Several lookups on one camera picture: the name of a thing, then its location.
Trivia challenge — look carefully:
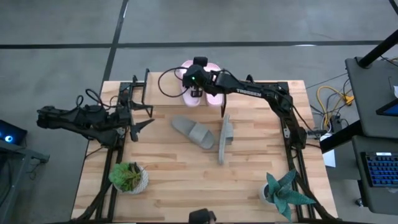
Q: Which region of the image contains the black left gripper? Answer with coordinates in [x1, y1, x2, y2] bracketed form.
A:
[116, 104, 155, 142]

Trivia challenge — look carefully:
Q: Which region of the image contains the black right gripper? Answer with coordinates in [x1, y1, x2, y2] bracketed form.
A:
[182, 65, 215, 98]

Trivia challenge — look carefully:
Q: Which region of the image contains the pink foam slide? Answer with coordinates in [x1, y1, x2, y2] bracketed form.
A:
[180, 60, 206, 108]
[203, 62, 224, 108]

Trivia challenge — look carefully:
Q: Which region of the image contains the grey foam slide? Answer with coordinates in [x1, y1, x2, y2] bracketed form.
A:
[217, 113, 234, 166]
[170, 114, 216, 150]

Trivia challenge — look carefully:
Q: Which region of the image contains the green plant in white pot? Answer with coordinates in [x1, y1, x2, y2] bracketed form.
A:
[108, 161, 149, 195]

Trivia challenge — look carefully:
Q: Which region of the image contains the black device with blue light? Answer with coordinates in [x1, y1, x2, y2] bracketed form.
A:
[0, 119, 28, 146]

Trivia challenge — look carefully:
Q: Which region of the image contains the teal succulent in white pot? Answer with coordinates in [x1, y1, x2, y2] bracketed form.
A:
[260, 169, 317, 222]

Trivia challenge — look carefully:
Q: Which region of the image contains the grey metal cart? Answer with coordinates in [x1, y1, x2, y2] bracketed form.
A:
[0, 139, 50, 224]

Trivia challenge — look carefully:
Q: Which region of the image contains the white paper sheet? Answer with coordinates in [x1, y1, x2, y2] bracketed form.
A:
[321, 133, 337, 168]

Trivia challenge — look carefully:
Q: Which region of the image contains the black desk support bar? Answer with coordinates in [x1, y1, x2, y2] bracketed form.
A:
[319, 119, 363, 154]

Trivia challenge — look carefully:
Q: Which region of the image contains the grey desk with pole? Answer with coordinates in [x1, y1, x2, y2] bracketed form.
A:
[345, 57, 398, 139]

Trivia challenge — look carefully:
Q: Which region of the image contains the black slanted pole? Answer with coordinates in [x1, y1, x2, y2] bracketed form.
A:
[357, 29, 398, 68]

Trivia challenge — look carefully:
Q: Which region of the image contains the tablet with blue screen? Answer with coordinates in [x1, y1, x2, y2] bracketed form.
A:
[375, 98, 398, 118]

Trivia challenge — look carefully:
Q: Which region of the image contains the backlit computer keyboard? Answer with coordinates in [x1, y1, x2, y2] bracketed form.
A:
[360, 151, 398, 188]

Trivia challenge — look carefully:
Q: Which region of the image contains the grey desk with keyboard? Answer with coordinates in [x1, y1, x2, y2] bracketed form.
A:
[351, 135, 398, 216]

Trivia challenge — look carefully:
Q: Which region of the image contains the wooden shelf with black frame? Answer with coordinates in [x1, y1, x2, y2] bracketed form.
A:
[141, 67, 228, 118]

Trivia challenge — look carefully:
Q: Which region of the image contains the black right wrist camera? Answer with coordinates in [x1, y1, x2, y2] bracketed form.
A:
[192, 56, 208, 68]

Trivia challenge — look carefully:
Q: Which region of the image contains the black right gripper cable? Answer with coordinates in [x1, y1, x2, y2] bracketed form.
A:
[157, 67, 190, 98]

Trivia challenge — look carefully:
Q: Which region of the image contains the black table-level camera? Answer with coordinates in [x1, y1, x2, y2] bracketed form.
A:
[188, 208, 218, 224]

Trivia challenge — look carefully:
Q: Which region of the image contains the black metal table frame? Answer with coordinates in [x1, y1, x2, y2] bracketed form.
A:
[71, 74, 343, 224]

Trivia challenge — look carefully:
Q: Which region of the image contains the yellow cable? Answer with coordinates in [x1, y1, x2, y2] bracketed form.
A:
[316, 85, 355, 127]

